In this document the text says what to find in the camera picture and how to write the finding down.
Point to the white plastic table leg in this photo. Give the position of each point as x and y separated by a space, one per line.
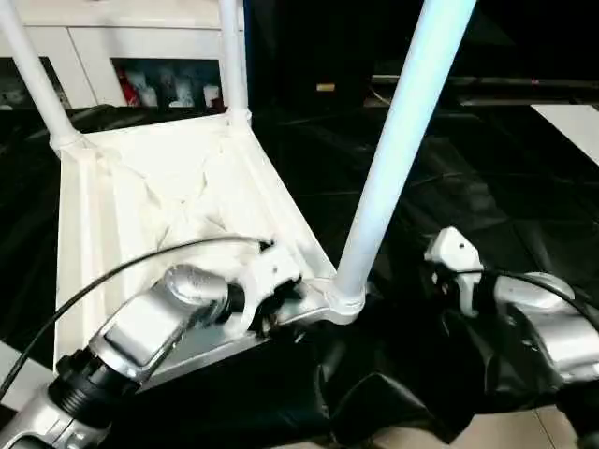
37 79
234 56
398 140
18 374

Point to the white plastic table top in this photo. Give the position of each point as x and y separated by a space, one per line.
140 187

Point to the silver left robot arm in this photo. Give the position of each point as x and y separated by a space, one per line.
140 327

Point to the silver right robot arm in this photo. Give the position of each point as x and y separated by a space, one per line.
552 318

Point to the black plastic sheet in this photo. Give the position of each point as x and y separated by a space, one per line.
468 187

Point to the white flat board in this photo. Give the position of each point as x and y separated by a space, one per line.
571 128

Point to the small tan label tag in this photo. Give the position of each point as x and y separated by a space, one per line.
325 87

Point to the black backdrop cloth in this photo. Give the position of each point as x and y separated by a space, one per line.
515 33

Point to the white glass-door cabinet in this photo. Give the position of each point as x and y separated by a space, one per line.
117 42

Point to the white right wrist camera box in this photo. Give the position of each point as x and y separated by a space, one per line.
454 252

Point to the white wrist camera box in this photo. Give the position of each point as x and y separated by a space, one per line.
454 252
271 271

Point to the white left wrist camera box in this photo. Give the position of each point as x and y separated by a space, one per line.
271 271

